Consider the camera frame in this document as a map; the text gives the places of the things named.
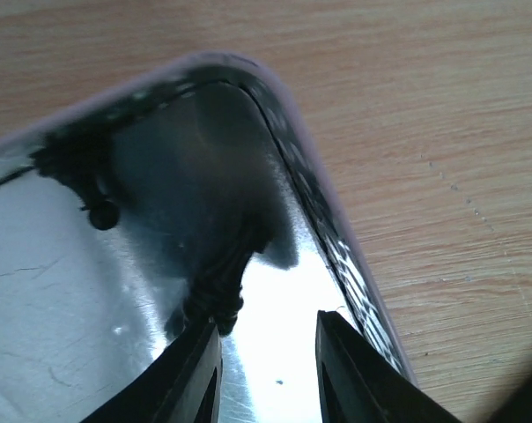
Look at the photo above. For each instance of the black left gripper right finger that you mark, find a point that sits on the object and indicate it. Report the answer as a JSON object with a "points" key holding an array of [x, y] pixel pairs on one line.
{"points": [[356, 384]]}

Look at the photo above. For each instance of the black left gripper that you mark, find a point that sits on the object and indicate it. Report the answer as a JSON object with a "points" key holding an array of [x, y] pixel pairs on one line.
{"points": [[518, 407]]}

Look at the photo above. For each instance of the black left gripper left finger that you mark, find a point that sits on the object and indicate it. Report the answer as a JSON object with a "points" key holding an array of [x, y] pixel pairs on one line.
{"points": [[181, 385]]}

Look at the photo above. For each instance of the black chess rook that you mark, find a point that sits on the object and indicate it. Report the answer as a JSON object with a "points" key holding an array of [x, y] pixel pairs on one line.
{"points": [[215, 286]]}

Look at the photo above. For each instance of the grey tray of black pieces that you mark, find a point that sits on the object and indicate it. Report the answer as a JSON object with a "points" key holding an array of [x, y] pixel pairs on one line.
{"points": [[194, 146]]}

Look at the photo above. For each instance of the black chess piece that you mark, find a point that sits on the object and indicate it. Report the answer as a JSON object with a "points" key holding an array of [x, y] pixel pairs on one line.
{"points": [[75, 162]]}

